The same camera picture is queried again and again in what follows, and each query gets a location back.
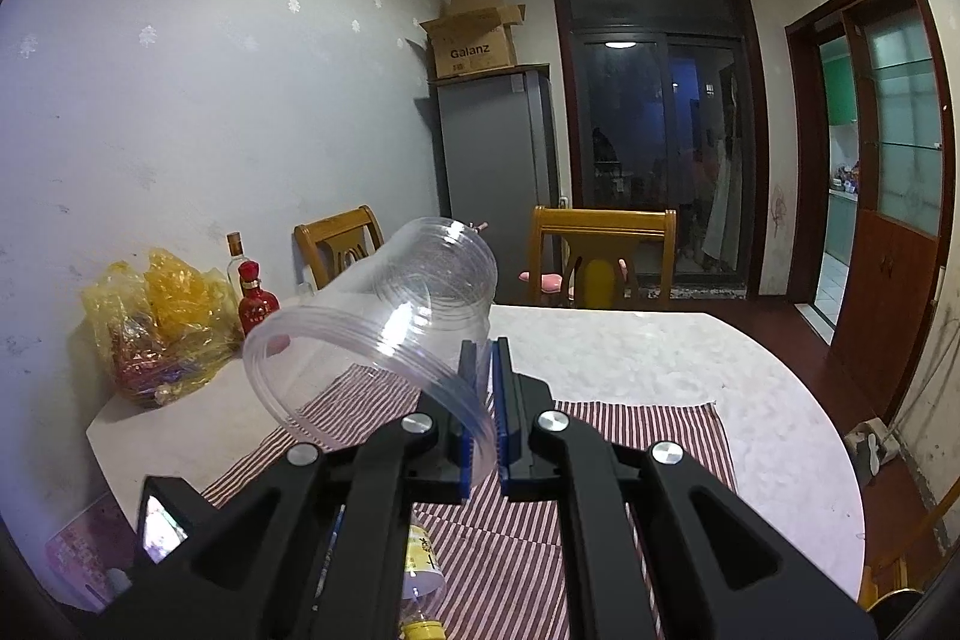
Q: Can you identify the pink toy tricycle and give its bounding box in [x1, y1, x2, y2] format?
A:
[517, 257, 631, 296]

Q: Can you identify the red ceramic bottle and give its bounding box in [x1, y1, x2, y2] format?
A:
[238, 261, 280, 337]

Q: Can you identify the wooden chair plain back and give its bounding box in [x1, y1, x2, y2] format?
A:
[529, 205, 677, 311]

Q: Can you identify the dark sliding glass door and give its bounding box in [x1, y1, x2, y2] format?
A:
[551, 0, 770, 302]

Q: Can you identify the wooden chair carved back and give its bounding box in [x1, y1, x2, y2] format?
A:
[294, 205, 385, 292]

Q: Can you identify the wooden glass partition cabinet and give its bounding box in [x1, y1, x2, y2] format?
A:
[784, 0, 957, 423]

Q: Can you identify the yellow plastic object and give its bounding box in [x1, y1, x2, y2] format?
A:
[581, 257, 616, 310]

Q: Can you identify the grey refrigerator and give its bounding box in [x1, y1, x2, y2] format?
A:
[436, 64, 562, 304]

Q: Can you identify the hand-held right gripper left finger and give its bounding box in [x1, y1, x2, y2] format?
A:
[97, 340, 488, 640]

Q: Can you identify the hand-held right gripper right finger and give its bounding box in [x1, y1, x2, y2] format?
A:
[493, 338, 878, 640]

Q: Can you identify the white hanging garment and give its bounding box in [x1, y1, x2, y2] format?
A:
[705, 137, 743, 270]

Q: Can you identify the patterned door mat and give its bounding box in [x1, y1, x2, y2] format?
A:
[637, 284, 751, 302]

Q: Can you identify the grey white floor cleaner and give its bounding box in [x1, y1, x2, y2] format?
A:
[844, 419, 905, 480]

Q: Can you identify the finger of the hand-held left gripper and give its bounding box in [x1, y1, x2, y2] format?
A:
[139, 475, 226, 570]

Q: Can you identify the clear plastic cup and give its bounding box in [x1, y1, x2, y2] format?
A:
[241, 216, 500, 487]

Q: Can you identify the large open cardboard box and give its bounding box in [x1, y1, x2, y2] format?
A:
[407, 5, 526, 80]

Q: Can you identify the yellow plastic bag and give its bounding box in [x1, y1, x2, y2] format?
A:
[81, 248, 245, 410]

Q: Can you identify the red white striped cloth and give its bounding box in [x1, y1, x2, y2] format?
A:
[202, 362, 737, 640]

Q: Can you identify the clear glass bottle brown cap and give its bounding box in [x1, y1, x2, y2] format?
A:
[225, 231, 252, 304]

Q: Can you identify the plastic bottle yellow cap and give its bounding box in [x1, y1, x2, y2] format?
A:
[401, 512, 451, 640]

